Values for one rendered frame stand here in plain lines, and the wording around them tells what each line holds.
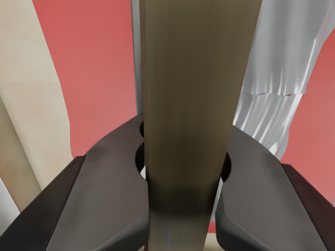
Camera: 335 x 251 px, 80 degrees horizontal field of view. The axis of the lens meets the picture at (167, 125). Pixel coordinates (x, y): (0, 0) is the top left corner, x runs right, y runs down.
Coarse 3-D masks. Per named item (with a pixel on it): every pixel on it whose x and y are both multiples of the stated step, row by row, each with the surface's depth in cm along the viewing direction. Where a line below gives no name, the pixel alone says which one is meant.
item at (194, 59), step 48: (144, 0) 5; (192, 0) 4; (240, 0) 4; (144, 48) 5; (192, 48) 5; (240, 48) 5; (144, 96) 6; (192, 96) 6; (192, 144) 6; (192, 192) 8; (192, 240) 9
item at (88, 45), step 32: (32, 0) 14; (64, 0) 14; (96, 0) 13; (128, 0) 13; (64, 32) 15; (96, 32) 14; (128, 32) 14; (64, 64) 16; (96, 64) 16; (128, 64) 16; (320, 64) 15
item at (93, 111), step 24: (72, 96) 17; (96, 96) 17; (120, 96) 17; (312, 96) 17; (72, 120) 18; (96, 120) 18; (120, 120) 18; (312, 120) 18; (72, 144) 20; (288, 144) 19; (312, 144) 19; (312, 168) 21
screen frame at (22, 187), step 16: (0, 112) 17; (0, 128) 17; (0, 144) 18; (16, 144) 19; (0, 160) 18; (16, 160) 19; (0, 176) 18; (16, 176) 20; (32, 176) 22; (0, 192) 19; (16, 192) 20; (32, 192) 22; (0, 208) 20; (16, 208) 20; (0, 224) 21
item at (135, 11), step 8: (136, 0) 10; (136, 8) 10; (136, 16) 10; (136, 24) 11; (136, 32) 11; (136, 40) 11; (136, 48) 11; (136, 56) 11; (136, 64) 12; (136, 72) 12; (136, 80) 12; (136, 88) 12; (136, 96) 13; (136, 104) 13; (144, 144) 15; (144, 168) 16; (144, 176) 16
